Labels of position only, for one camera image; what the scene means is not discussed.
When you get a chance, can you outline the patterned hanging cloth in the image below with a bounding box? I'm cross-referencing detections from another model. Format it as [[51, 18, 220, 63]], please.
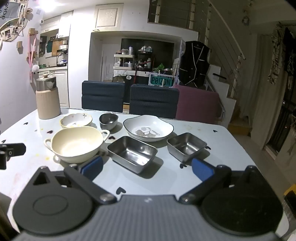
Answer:
[[268, 23, 296, 87]]

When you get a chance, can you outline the white floral plate bowl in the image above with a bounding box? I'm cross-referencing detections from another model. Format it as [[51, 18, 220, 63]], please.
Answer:
[[122, 115, 174, 142]]

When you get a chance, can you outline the large square steel container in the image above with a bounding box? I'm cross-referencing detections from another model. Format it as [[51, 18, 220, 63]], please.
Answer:
[[107, 136, 158, 175]]

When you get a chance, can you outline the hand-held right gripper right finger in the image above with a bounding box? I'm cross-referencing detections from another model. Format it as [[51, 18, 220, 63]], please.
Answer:
[[179, 158, 264, 205]]

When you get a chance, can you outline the cream bowl with handles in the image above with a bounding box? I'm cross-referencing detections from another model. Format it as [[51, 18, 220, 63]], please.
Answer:
[[43, 126, 111, 163]]

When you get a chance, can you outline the round steel bowl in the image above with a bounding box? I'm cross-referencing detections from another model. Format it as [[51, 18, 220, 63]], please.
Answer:
[[99, 113, 119, 131]]

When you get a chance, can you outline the white shelf cart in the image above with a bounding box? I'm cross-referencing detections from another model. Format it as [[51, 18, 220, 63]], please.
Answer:
[[113, 54, 136, 77]]

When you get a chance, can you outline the maroon chair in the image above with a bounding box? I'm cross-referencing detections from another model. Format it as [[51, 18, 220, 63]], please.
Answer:
[[173, 85, 220, 126]]

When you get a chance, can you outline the beige curtain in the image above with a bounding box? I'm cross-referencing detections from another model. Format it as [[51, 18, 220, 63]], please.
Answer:
[[240, 32, 285, 150]]

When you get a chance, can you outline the white heart-print table cover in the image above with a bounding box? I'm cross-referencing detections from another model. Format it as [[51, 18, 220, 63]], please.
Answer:
[[0, 107, 290, 241]]

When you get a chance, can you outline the yellow box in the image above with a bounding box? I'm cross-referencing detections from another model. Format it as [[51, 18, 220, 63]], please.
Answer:
[[283, 185, 296, 205]]

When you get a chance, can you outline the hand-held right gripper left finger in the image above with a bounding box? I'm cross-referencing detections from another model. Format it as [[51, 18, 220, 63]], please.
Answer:
[[32, 155, 117, 205]]

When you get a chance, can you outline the wooden wall decoration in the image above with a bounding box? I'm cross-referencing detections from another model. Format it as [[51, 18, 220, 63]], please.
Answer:
[[0, 0, 33, 42]]

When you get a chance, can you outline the white staircase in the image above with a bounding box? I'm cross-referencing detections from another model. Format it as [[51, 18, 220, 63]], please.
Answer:
[[205, 64, 237, 112]]

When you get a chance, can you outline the white panelled cupboard door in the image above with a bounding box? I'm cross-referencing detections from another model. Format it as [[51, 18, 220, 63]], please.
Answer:
[[94, 4, 124, 29]]

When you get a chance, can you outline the white kitchen cabinet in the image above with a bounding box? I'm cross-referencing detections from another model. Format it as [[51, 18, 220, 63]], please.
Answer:
[[35, 70, 70, 108]]

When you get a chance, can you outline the dark blue chair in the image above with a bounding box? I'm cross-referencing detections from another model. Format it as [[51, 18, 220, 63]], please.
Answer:
[[129, 84, 180, 119], [81, 80, 125, 113]]

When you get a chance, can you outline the black shelf with clutter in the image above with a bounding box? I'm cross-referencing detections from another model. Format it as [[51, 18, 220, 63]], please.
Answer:
[[135, 46, 153, 73]]

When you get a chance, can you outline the stair railing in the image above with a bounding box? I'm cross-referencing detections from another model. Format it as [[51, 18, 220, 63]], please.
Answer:
[[192, 0, 247, 98]]

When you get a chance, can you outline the teal sign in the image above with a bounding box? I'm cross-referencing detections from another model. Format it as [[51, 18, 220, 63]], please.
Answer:
[[148, 74, 174, 88]]

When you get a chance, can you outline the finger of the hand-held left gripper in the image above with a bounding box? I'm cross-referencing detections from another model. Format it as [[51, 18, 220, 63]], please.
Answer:
[[0, 143, 26, 171]]

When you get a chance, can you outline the small floral scalloped bowl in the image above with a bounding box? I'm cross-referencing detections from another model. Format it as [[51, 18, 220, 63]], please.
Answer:
[[60, 113, 93, 128]]

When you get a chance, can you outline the black vest white trim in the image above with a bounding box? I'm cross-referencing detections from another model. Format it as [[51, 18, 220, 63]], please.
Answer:
[[179, 40, 210, 87]]

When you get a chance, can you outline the beige thermos jug steel top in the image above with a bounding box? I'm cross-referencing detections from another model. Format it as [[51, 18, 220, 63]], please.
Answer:
[[35, 74, 62, 120]]

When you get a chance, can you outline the pink ribbon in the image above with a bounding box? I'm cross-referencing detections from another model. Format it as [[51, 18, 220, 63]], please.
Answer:
[[27, 34, 38, 82]]

